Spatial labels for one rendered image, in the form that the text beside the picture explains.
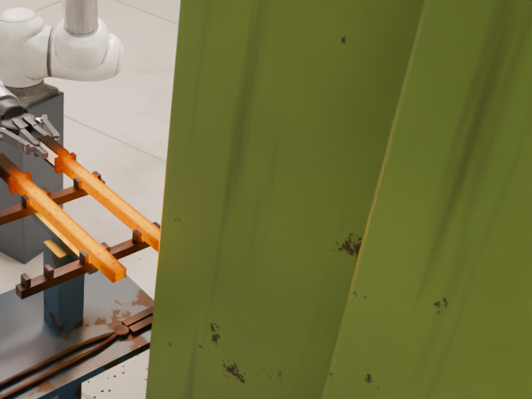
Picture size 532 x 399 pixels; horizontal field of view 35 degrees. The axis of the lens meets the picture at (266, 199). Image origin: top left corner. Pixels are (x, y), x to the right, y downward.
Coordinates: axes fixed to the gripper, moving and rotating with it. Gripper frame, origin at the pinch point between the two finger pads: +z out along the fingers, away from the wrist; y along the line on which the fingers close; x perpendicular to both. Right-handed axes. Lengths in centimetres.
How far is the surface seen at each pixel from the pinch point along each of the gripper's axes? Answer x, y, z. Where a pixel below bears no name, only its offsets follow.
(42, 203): 1.1, 12.5, 15.5
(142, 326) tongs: -24.9, 0.1, 33.8
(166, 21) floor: -95, -205, -209
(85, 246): 1.1, 13.3, 31.4
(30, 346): -26.1, 21.1, 24.4
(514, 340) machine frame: 46, 19, 114
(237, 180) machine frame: 34, 10, 65
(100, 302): -26.1, 2.1, 21.8
